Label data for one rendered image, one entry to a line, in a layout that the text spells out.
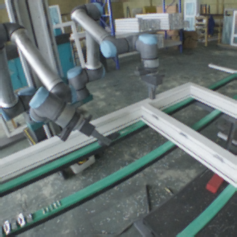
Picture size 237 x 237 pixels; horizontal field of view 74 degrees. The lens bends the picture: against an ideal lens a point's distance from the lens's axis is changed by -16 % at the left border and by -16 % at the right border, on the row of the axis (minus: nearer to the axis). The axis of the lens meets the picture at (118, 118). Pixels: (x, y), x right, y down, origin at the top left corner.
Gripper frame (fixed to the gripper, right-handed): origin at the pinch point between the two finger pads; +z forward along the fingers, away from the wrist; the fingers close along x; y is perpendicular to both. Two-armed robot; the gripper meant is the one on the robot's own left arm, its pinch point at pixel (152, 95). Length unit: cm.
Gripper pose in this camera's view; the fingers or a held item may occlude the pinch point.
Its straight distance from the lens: 103.4
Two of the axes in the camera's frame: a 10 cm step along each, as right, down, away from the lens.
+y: 8.5, -3.6, 3.8
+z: 1.2, 8.4, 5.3
